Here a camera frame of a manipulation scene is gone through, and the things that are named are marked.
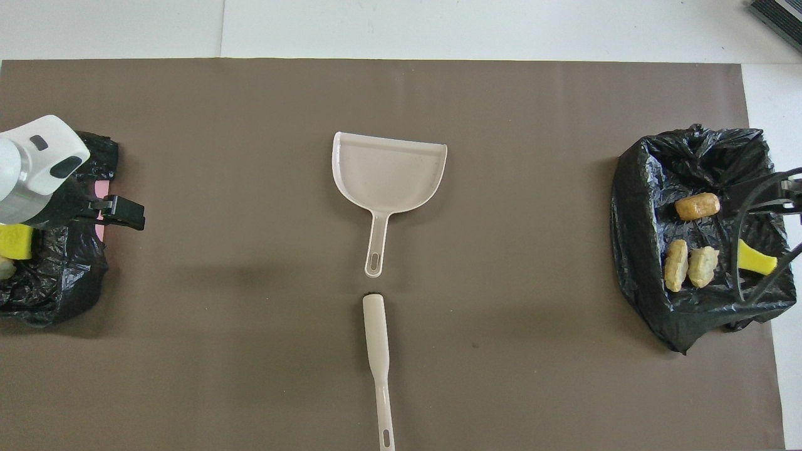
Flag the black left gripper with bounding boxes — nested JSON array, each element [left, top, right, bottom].
[[28, 174, 146, 231]]

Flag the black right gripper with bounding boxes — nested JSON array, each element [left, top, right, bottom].
[[780, 179, 802, 215]]

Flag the flared yellow sponge piece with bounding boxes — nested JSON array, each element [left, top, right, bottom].
[[738, 238, 778, 277]]

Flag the brown bread roll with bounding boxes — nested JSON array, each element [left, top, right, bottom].
[[675, 192, 721, 222]]

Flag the notched yellow sponge piece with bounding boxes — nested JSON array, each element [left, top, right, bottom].
[[0, 224, 34, 261]]

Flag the beige dumpling shaped chunk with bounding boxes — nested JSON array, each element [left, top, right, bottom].
[[687, 246, 721, 289]]

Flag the striped croissant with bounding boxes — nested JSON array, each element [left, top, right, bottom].
[[664, 239, 689, 293]]

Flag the beige plastic dustpan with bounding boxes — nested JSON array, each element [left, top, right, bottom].
[[331, 132, 449, 278]]

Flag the beige brush black bristles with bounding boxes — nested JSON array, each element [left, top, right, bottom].
[[362, 293, 397, 451]]

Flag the pink bin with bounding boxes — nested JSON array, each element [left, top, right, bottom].
[[93, 180, 115, 242]]

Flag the black trash bag over pink bin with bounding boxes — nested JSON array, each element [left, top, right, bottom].
[[0, 130, 120, 328]]

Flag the black trash bag bin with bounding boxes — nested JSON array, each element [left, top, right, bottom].
[[611, 123, 798, 355]]

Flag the black ribbed device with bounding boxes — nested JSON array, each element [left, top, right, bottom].
[[747, 0, 802, 54]]

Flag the brown paper mat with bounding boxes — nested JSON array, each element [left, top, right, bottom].
[[0, 58, 787, 451]]

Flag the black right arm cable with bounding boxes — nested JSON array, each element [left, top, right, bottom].
[[732, 167, 802, 306]]

